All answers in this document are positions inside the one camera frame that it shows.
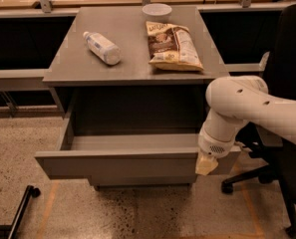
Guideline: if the black metal floor frame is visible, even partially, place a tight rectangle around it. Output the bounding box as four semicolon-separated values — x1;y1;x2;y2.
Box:
0;185;41;239

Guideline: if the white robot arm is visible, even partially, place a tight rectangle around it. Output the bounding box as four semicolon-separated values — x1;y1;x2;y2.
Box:
195;76;296;175

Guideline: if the grey long bench desk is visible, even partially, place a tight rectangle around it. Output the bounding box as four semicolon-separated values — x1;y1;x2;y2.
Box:
0;2;290;92

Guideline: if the grey top drawer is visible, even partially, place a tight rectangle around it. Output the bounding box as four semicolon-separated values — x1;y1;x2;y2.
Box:
34;117;242;186

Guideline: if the grey drawer cabinet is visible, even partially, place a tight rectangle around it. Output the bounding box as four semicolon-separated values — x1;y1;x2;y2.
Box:
35;6;227;187

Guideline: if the white plastic bottle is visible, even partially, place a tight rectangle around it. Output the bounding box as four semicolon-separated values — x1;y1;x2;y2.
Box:
83;32;121;66

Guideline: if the black office chair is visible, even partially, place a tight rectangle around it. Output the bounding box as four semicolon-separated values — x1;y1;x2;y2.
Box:
221;4;296;239

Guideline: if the brown yellow snack bag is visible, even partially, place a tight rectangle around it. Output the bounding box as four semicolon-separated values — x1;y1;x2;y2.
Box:
146;21;203;72

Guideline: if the white round bowl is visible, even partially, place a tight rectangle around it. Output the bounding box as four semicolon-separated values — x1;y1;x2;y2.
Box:
143;3;172;22

